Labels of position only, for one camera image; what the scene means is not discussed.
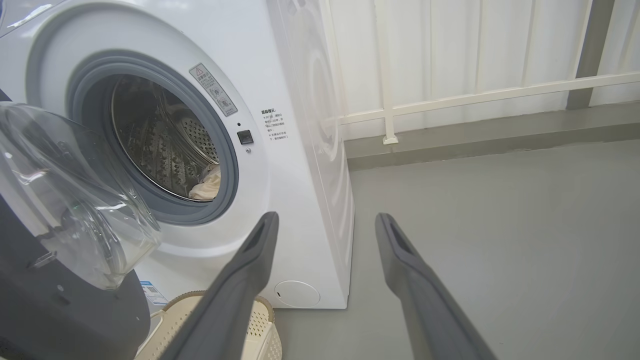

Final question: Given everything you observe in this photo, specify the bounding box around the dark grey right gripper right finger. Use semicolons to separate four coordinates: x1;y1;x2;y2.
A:
375;212;498;360

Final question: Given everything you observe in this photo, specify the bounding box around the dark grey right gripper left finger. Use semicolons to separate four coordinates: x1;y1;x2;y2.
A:
160;211;280;360

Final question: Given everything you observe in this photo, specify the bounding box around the white cloth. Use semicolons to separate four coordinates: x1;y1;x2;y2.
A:
188;165;222;202

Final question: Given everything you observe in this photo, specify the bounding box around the washing machine door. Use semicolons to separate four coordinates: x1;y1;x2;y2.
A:
0;90;163;360

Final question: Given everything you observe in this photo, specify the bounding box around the stainless steel washing machine drum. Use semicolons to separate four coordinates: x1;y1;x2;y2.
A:
111;75;222;202

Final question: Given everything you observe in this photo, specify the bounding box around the white front-load washing machine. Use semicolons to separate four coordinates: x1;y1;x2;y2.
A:
0;0;356;310

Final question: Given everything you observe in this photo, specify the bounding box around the cream perforated laundry basket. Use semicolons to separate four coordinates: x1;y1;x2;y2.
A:
134;291;283;360

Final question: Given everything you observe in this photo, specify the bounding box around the round white filter cover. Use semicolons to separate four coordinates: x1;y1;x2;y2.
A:
274;280;321;308

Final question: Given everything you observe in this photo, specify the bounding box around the blue energy label sticker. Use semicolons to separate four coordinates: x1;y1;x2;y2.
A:
140;280;169;307

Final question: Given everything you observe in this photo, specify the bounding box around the grey warning sticker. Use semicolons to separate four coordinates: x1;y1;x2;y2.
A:
189;63;238;117

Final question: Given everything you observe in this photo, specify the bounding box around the grey building pillar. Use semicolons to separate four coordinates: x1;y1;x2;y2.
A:
566;0;617;111

